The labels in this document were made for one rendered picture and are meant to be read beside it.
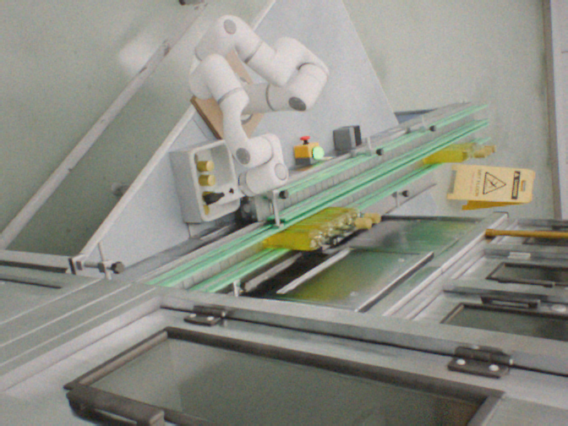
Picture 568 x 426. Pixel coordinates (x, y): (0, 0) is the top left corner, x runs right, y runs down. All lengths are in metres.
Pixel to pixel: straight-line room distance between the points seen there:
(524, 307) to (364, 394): 1.13
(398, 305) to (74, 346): 1.02
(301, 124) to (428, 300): 0.93
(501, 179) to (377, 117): 2.56
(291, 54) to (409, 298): 0.79
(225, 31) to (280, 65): 0.19
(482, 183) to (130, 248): 3.88
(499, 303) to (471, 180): 3.61
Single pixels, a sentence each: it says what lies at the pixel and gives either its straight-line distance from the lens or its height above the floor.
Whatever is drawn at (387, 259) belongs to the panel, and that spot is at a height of 1.20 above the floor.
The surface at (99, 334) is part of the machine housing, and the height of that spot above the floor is 1.43.
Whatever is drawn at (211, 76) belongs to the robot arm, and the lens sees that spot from 1.82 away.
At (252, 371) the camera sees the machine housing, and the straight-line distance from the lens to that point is 0.81.
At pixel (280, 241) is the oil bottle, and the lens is 2.05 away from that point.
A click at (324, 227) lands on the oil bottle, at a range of 2.02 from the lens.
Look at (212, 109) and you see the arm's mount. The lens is 2.09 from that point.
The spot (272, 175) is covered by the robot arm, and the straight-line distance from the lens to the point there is 1.76.
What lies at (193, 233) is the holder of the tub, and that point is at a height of 0.76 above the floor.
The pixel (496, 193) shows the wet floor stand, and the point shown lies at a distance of 5.36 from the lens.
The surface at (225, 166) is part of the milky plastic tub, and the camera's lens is 2.06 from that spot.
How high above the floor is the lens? 2.23
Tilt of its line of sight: 38 degrees down
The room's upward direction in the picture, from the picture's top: 92 degrees clockwise
